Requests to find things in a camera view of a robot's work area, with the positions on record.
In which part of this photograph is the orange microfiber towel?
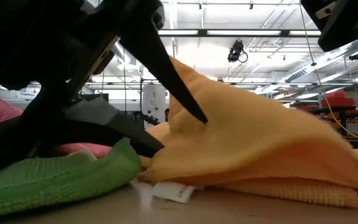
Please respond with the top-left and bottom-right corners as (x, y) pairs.
(137, 57), (358, 210)

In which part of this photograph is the black overhead frame beam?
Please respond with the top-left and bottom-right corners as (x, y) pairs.
(157, 29), (322, 38)

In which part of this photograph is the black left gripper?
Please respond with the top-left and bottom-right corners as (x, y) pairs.
(0, 0), (127, 144)

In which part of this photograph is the green microfiber towel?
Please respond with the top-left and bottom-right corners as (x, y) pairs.
(0, 129), (142, 220)

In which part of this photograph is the black overhead camera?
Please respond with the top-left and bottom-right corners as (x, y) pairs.
(227, 39), (249, 63)

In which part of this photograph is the red plastic crate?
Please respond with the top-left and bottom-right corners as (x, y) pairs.
(320, 90), (356, 109)

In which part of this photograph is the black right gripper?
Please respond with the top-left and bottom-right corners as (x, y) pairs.
(300, 0), (358, 53)

